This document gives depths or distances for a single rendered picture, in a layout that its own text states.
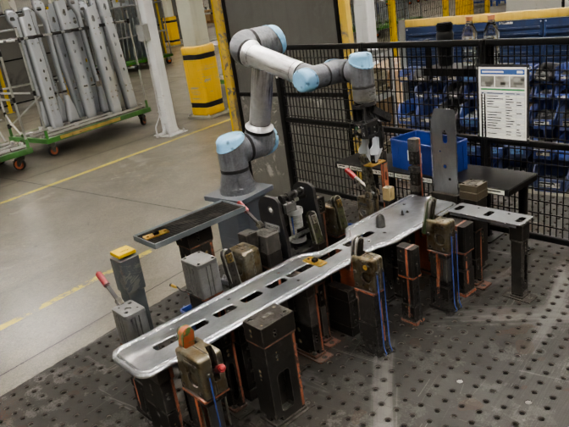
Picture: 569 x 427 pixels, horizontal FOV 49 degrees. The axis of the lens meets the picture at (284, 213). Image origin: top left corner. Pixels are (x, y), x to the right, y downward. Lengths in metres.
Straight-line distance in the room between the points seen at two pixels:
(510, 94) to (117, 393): 1.82
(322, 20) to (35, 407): 3.21
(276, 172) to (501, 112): 2.81
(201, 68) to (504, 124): 7.56
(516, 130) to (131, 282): 1.59
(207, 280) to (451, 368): 0.80
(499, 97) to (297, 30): 2.30
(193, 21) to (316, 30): 5.42
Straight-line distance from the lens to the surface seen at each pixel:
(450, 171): 2.50
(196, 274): 1.91
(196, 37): 9.84
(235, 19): 5.05
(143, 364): 1.69
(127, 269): 1.98
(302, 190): 2.18
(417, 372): 2.01
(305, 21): 4.60
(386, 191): 2.45
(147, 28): 8.96
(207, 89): 9.87
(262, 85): 2.42
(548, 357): 2.10
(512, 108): 2.63
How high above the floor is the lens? 1.87
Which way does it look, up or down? 21 degrees down
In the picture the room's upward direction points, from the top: 8 degrees counter-clockwise
